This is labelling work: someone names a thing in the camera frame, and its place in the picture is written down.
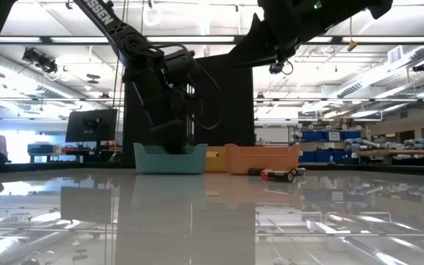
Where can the black partition pole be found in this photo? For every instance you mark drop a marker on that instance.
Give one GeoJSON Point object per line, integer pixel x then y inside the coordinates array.
{"type": "Point", "coordinates": [191, 136]}

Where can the black computer monitor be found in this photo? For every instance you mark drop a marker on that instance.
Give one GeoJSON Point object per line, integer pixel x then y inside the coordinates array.
{"type": "Point", "coordinates": [87, 129]}

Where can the blue box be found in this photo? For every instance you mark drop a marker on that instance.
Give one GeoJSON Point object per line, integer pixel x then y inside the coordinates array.
{"type": "Point", "coordinates": [41, 148]}

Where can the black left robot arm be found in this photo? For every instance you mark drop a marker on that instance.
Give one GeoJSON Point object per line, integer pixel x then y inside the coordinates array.
{"type": "Point", "coordinates": [103, 18]}

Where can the yellow plastic bin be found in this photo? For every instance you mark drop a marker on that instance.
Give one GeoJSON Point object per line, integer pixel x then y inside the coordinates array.
{"type": "Point", "coordinates": [215, 160]}

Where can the teal plastic bin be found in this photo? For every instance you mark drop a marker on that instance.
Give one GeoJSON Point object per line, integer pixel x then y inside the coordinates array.
{"type": "Point", "coordinates": [153, 163]}

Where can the orange plastic bin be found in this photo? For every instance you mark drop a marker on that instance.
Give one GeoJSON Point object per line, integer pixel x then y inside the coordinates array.
{"type": "Point", "coordinates": [263, 158]}

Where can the red and black battery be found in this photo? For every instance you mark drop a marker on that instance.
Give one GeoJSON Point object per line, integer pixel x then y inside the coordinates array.
{"type": "Point", "coordinates": [278, 176]}

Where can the dark desk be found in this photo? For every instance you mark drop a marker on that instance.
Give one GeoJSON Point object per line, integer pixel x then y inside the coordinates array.
{"type": "Point", "coordinates": [72, 151]}

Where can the black partition panel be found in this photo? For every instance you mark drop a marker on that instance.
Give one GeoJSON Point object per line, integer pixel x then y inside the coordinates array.
{"type": "Point", "coordinates": [234, 110]}
{"type": "Point", "coordinates": [133, 125]}

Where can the blue storage bin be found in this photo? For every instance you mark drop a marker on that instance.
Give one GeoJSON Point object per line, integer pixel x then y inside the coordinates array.
{"type": "Point", "coordinates": [339, 157]}
{"type": "Point", "coordinates": [351, 135]}
{"type": "Point", "coordinates": [312, 157]}
{"type": "Point", "coordinates": [313, 136]}

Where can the black ceiling fixture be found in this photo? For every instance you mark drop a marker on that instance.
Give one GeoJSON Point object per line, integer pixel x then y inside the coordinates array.
{"type": "Point", "coordinates": [421, 67]}

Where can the wooden workbench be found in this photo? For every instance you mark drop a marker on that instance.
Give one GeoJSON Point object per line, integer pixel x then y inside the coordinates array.
{"type": "Point", "coordinates": [403, 151]}

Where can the black overhead camera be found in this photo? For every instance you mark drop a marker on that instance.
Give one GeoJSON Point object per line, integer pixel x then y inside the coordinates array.
{"type": "Point", "coordinates": [276, 68]}

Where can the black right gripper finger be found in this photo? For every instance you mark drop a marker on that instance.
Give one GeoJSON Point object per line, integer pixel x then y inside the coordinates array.
{"type": "Point", "coordinates": [263, 59]}
{"type": "Point", "coordinates": [260, 40]}

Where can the black overhead frame beam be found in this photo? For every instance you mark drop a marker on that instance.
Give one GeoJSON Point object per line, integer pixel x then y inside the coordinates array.
{"type": "Point", "coordinates": [239, 38]}

